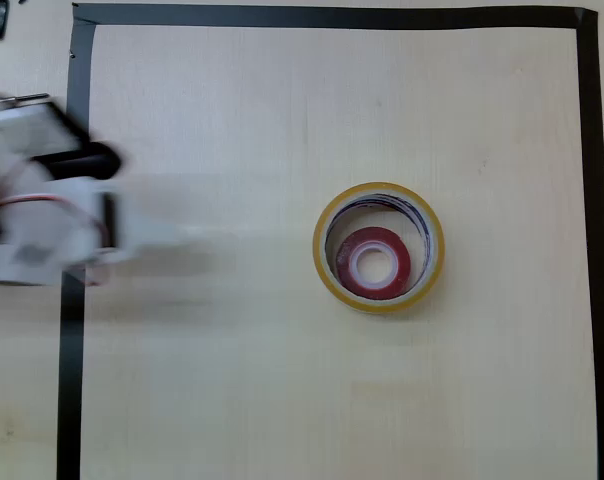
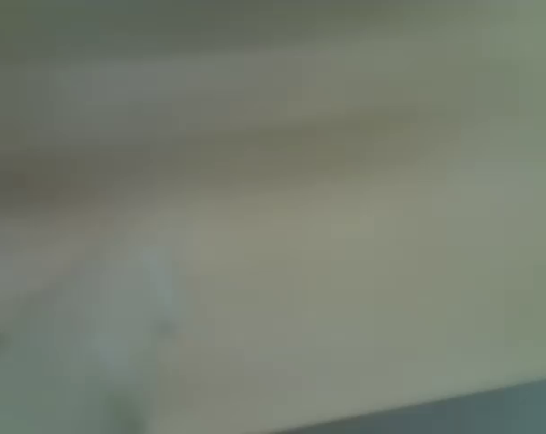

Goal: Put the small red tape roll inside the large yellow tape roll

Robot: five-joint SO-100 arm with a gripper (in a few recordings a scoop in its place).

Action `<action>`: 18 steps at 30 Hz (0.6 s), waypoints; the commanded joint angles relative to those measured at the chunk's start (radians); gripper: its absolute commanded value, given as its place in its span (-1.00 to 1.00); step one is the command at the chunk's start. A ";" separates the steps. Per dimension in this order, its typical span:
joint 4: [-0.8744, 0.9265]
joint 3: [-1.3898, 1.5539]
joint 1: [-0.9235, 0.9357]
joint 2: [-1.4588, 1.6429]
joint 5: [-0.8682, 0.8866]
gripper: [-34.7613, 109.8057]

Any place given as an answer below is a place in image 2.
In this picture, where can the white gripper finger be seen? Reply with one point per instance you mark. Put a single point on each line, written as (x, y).
(133, 352)

